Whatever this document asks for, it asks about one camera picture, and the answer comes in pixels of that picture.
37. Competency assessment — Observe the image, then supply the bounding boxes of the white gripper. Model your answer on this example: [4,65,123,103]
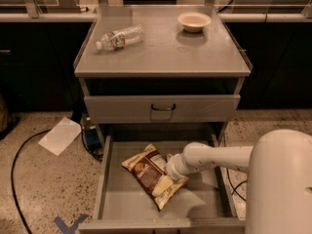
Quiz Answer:
[152,154,194,197]

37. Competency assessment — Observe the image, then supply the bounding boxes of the brown chip bag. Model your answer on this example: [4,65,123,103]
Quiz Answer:
[122,143,189,211]

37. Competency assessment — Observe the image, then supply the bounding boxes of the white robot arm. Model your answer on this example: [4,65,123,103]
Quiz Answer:
[165,130,312,234]

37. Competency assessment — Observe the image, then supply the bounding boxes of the open grey middle drawer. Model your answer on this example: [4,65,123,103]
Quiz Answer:
[78,136,245,234]

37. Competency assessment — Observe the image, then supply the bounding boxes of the closed grey top drawer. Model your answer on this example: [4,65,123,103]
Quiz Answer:
[85,95,240,124]

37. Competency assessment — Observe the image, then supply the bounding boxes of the grey drawer cabinet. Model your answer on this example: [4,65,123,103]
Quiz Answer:
[74,6,252,143]

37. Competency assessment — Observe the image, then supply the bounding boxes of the dark counter cabinets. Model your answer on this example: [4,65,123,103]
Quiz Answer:
[0,22,312,111]

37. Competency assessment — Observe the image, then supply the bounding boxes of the blue power box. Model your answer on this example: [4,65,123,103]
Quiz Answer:
[84,129,101,149]

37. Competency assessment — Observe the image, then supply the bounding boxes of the blue tape cross mark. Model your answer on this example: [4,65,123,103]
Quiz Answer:
[53,213,90,234]

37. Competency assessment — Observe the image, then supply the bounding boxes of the white paper sheet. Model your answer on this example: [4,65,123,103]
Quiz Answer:
[38,117,81,156]

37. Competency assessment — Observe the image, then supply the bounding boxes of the clear plastic water bottle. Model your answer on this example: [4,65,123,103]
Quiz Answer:
[96,24,144,52]

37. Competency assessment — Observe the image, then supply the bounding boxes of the white paper bowl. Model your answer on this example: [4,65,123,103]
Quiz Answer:
[177,12,212,33]

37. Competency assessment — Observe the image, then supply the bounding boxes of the black cable on right floor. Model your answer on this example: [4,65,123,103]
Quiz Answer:
[225,168,248,203]

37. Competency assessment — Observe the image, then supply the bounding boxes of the black cable on floor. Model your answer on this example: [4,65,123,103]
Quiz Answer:
[10,129,52,234]
[225,168,248,203]

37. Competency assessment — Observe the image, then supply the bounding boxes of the black drawer handle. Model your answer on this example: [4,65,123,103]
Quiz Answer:
[150,103,176,111]

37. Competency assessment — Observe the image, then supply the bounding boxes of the black cable on left floor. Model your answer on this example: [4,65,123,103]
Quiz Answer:
[10,129,52,234]

